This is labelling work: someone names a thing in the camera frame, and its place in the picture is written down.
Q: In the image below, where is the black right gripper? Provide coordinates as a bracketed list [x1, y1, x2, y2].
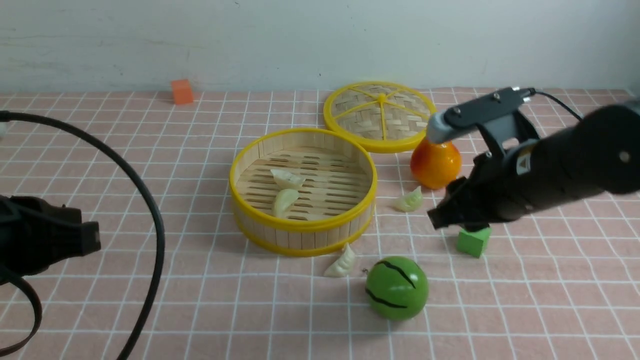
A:
[427, 139, 576, 230]

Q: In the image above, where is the pink checkered tablecloth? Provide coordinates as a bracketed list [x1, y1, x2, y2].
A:
[0, 90, 640, 360]

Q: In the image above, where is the right wrist camera grey black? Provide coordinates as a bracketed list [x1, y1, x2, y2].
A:
[426, 87, 540, 158]

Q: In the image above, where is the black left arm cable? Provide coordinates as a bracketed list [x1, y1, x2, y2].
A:
[0, 111, 166, 360]

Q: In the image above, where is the green toy watermelon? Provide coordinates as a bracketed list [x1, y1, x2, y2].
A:
[365, 256, 429, 322]

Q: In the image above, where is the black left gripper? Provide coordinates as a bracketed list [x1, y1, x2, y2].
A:
[0, 196, 102, 277]

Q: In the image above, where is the white dumpling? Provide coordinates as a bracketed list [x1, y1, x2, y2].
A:
[270, 168, 306, 191]
[323, 243, 357, 278]

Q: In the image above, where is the greenish dumpling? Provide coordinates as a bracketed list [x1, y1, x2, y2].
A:
[271, 188, 300, 219]
[394, 186, 424, 214]

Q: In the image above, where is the green cube block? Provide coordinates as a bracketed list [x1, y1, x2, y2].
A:
[455, 227, 493, 259]

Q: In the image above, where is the orange toy pear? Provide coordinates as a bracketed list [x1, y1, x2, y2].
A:
[409, 137, 462, 191]

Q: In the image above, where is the bamboo steamer tray yellow rim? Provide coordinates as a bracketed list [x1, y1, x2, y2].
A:
[228, 127, 378, 257]

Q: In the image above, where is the bamboo steamer lid yellow rim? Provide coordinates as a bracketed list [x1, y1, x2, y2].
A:
[322, 81, 437, 154]

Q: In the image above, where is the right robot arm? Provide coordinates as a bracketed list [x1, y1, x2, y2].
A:
[427, 99, 639, 229]

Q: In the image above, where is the orange cube block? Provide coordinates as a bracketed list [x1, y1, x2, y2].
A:
[170, 79, 195, 106]

